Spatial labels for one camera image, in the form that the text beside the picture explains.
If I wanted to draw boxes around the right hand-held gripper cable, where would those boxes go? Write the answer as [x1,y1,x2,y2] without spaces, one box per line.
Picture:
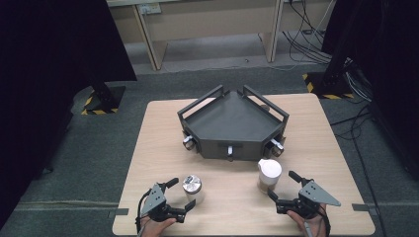
[316,210,332,237]

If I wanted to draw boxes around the person's right hand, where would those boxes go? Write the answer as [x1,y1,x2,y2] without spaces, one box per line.
[286,203,331,237]

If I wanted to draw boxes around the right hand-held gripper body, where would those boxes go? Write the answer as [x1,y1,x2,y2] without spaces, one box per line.
[276,180,342,220]

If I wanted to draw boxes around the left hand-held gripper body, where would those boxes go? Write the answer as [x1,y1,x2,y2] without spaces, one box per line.
[141,183,187,224]

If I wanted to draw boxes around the bundle of black floor cables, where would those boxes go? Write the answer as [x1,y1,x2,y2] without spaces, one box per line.
[282,0,334,66]

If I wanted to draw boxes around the light wooden desk frame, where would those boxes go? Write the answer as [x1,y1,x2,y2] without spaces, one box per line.
[106,0,285,72]

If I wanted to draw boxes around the white wall socket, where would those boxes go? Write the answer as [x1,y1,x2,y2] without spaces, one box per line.
[137,2,163,16]

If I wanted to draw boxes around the black curtain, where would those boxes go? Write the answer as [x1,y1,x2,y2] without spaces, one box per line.
[0,0,138,229]
[321,0,419,182]

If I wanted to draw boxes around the white plastic cup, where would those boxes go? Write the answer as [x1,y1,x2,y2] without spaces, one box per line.
[257,158,284,195]

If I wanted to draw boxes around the hand-held gripper cable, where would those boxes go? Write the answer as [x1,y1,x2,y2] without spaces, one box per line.
[135,190,153,235]
[316,210,332,237]

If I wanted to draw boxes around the silver lid seasoning jar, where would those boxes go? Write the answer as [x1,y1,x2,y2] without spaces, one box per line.
[182,174,205,205]

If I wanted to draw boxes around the dark grey corner rack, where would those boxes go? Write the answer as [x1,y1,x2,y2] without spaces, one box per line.
[177,84,291,163]

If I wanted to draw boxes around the grey floor tape strip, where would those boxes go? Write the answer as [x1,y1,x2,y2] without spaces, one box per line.
[108,207,130,219]
[351,202,373,212]

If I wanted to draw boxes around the left hand-held gripper cable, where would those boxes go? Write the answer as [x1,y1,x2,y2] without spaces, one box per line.
[135,190,153,235]

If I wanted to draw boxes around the black stand base striped tape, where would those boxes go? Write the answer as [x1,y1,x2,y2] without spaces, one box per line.
[80,85,127,117]
[301,71,356,101]

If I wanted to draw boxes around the black floor cable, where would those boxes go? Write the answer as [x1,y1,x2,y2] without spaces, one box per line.
[329,104,387,237]

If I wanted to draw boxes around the person's left hand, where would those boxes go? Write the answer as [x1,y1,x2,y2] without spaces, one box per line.
[139,216,178,237]

